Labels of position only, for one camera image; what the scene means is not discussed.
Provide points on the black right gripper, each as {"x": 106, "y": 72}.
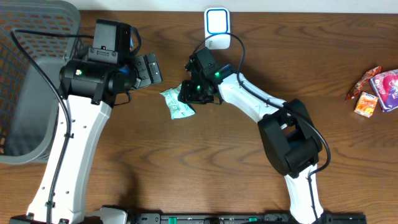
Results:
{"x": 190, "y": 92}

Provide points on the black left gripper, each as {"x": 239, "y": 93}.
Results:
{"x": 137, "y": 72}

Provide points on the mint green wipes packet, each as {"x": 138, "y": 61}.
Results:
{"x": 177, "y": 108}

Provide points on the orange red snack bar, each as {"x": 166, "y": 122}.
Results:
{"x": 359, "y": 85}

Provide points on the orange tissue packet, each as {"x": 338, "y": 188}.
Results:
{"x": 366, "y": 104}

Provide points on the purple pink floral packet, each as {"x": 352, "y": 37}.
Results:
{"x": 385, "y": 87}

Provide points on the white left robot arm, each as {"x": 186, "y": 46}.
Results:
{"x": 89, "y": 85}

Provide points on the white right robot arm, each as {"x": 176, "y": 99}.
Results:
{"x": 291, "y": 142}

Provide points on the dark grey plastic basket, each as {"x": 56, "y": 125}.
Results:
{"x": 29, "y": 108}

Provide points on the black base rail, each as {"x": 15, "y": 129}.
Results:
{"x": 156, "y": 218}

